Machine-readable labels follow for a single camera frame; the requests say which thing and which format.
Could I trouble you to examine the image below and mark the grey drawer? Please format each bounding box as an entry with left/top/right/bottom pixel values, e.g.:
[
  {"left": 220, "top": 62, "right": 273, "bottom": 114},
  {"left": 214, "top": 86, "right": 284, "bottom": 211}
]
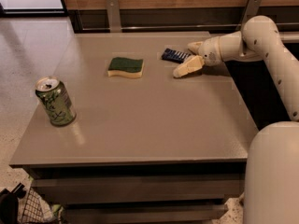
[
  {"left": 32, "top": 174, "right": 245, "bottom": 204},
  {"left": 63, "top": 204, "right": 228, "bottom": 224}
]

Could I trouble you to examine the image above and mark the right metal wall bracket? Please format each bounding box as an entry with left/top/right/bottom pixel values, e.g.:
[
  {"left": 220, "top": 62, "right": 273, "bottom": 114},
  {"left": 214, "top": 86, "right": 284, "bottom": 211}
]
[{"left": 237, "top": 0, "right": 262, "bottom": 30}]

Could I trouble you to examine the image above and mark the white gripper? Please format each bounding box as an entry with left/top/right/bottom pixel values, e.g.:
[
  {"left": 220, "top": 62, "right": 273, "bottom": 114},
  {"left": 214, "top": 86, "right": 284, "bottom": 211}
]
[{"left": 173, "top": 36, "right": 222, "bottom": 78}]

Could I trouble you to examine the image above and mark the grey drawer cabinet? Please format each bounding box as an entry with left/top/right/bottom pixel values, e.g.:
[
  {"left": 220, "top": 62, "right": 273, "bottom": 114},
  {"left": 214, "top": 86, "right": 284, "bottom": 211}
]
[{"left": 11, "top": 33, "right": 257, "bottom": 211}]

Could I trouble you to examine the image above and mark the wire mesh basket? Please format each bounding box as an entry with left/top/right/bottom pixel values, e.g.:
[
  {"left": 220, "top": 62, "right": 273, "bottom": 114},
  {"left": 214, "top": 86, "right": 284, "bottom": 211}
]
[{"left": 20, "top": 188, "right": 46, "bottom": 224}]

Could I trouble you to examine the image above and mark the left metal wall bracket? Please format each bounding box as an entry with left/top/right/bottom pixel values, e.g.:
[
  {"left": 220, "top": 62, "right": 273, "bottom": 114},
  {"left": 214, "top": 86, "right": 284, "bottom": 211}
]
[{"left": 105, "top": 0, "right": 122, "bottom": 33}]

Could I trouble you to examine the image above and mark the green and yellow sponge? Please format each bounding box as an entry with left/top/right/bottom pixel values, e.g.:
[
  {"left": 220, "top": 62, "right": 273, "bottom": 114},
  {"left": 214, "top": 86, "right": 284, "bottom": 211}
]
[{"left": 107, "top": 57, "right": 144, "bottom": 78}]

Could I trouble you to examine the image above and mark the lower grey drawer front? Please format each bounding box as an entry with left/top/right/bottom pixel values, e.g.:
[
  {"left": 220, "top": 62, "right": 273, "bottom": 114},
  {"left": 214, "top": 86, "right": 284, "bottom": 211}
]
[{"left": 63, "top": 204, "right": 228, "bottom": 224}]

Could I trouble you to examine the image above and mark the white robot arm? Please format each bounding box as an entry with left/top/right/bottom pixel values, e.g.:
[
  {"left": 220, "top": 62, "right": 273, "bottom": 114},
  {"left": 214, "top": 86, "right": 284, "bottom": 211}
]
[{"left": 173, "top": 16, "right": 299, "bottom": 224}]

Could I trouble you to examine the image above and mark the horizontal metal rail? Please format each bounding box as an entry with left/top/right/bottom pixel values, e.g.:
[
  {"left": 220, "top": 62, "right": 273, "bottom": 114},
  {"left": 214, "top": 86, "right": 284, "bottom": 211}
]
[{"left": 81, "top": 21, "right": 299, "bottom": 33}]

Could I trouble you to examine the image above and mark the green soda can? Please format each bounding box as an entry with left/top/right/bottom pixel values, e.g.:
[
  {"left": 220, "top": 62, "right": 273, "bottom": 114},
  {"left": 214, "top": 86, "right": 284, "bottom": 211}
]
[{"left": 36, "top": 77, "right": 77, "bottom": 126}]

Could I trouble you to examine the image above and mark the metal wall bracket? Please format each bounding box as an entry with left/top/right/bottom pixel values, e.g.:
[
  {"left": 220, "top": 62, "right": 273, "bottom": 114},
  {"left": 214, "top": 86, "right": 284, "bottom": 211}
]
[
  {"left": 105, "top": 0, "right": 122, "bottom": 33},
  {"left": 237, "top": 0, "right": 262, "bottom": 30}
]

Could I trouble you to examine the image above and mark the blue rxbar blueberry wrapper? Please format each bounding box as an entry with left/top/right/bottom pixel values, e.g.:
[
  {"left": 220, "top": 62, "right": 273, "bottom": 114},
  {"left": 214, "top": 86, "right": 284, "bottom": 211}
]
[{"left": 162, "top": 49, "right": 191, "bottom": 63}]

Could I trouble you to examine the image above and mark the upper grey drawer front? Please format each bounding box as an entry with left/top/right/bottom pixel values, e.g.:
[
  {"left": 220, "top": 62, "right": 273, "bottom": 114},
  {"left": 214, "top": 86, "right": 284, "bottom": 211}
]
[{"left": 32, "top": 174, "right": 245, "bottom": 204}]

